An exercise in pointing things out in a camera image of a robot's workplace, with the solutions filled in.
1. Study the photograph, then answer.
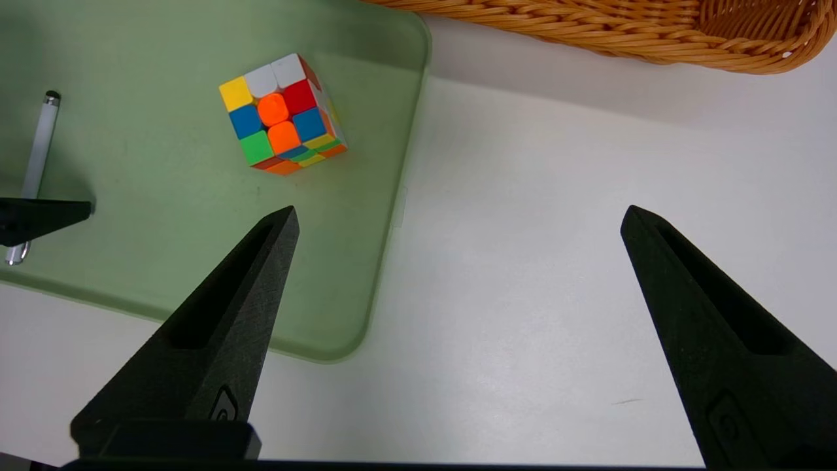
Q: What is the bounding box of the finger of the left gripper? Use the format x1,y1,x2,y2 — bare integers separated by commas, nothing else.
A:
0,198,92,248

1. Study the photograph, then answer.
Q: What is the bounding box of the white pen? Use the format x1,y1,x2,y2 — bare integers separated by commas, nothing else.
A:
5,90,61,266

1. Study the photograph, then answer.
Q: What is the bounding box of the light green plastic tray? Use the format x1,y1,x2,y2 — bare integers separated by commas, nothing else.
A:
0,0,432,364

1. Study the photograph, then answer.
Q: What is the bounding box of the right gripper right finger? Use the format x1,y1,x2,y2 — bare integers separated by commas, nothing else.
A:
620,205,837,471

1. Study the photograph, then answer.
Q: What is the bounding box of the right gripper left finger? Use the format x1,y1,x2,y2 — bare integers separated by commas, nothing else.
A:
70,207,300,459

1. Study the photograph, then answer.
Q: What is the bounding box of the orange wicker basket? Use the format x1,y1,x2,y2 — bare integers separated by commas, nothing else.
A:
363,0,830,75

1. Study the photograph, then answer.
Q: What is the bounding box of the multicoloured puzzle cube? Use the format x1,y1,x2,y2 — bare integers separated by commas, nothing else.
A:
218,53,349,176

